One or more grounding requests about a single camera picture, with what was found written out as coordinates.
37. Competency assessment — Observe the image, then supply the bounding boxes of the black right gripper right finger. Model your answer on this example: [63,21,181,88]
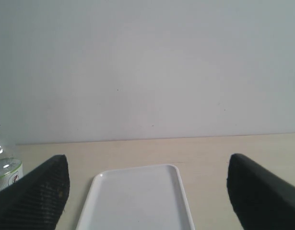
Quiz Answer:
[226,153,295,230]

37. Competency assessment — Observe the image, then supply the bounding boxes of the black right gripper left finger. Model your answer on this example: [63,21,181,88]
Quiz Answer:
[0,155,70,230]

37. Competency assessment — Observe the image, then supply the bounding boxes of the clear plastic water bottle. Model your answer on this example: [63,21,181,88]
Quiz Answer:
[0,125,23,191]

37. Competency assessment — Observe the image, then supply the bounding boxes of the white plastic tray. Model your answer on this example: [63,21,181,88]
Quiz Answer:
[76,164,195,230]

